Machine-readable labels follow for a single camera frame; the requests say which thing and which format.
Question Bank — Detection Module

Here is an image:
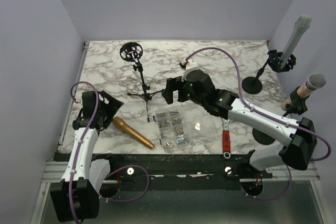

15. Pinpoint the gold microphone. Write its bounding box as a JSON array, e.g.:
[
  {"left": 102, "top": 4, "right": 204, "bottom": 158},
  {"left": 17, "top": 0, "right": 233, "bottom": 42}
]
[{"left": 112, "top": 117, "right": 154, "bottom": 150}]

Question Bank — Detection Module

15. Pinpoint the black tripod microphone stand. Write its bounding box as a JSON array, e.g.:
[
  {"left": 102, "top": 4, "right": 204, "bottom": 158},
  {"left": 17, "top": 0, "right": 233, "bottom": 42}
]
[{"left": 119, "top": 42, "right": 164, "bottom": 122}]

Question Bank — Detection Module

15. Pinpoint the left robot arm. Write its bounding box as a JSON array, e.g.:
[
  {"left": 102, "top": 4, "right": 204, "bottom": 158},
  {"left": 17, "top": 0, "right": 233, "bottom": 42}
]
[{"left": 50, "top": 91, "right": 123, "bottom": 222}]

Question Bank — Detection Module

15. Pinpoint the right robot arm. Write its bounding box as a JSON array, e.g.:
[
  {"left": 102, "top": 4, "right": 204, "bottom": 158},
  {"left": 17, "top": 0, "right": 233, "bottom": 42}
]
[{"left": 162, "top": 69, "right": 317, "bottom": 178}]

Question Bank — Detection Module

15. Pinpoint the black round-base clip stand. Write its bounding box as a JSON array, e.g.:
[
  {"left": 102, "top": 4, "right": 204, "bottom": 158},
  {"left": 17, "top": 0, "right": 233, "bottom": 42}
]
[{"left": 252, "top": 84, "right": 313, "bottom": 145}]

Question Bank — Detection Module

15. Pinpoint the grey microphone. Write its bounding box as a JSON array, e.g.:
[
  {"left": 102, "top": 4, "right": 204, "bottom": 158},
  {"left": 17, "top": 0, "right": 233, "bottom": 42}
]
[{"left": 280, "top": 15, "right": 312, "bottom": 67}]

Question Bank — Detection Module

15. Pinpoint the small white paper scrap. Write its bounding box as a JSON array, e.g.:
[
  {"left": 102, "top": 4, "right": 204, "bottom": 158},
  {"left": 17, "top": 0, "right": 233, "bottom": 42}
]
[{"left": 194, "top": 123, "right": 201, "bottom": 131}]

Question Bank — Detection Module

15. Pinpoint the clear plastic screw box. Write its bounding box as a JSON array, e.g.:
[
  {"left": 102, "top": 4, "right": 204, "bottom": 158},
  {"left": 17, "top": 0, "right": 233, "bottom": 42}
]
[{"left": 153, "top": 107, "right": 192, "bottom": 152}]

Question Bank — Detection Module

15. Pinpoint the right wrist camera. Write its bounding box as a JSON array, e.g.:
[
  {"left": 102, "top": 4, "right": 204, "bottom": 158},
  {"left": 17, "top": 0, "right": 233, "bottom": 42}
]
[{"left": 179, "top": 59, "right": 200, "bottom": 82}]

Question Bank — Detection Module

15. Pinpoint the red-handled adjustable wrench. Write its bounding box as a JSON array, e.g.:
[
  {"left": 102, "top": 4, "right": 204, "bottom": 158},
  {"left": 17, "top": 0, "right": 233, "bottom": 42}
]
[{"left": 222, "top": 119, "right": 231, "bottom": 159}]

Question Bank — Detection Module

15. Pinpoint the black round-base shock-mount stand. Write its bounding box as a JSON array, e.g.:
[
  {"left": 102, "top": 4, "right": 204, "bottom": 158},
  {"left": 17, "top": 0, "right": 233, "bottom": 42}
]
[{"left": 241, "top": 50, "right": 297, "bottom": 94}]

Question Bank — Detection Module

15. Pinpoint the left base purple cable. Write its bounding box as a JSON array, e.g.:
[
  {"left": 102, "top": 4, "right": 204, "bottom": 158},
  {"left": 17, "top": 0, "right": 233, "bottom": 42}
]
[{"left": 98, "top": 165, "right": 151, "bottom": 204}]

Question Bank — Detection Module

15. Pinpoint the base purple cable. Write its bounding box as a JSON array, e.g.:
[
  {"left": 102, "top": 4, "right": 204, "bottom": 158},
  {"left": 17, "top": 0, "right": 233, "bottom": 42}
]
[
  {"left": 98, "top": 165, "right": 151, "bottom": 204},
  {"left": 240, "top": 166, "right": 292, "bottom": 202}
]

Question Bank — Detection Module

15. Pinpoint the black front mounting rail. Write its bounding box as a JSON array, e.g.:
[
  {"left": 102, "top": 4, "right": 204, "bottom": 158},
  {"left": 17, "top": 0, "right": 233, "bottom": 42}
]
[{"left": 52, "top": 153, "right": 274, "bottom": 192}]

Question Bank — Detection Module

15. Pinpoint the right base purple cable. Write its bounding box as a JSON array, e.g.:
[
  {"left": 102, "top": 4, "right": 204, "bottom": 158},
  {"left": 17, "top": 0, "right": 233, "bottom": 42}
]
[{"left": 240, "top": 166, "right": 292, "bottom": 202}]

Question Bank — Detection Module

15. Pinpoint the cork-handle silver-head microphone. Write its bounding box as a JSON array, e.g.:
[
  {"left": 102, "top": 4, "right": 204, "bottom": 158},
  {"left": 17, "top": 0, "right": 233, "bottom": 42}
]
[{"left": 281, "top": 73, "right": 327, "bottom": 115}]

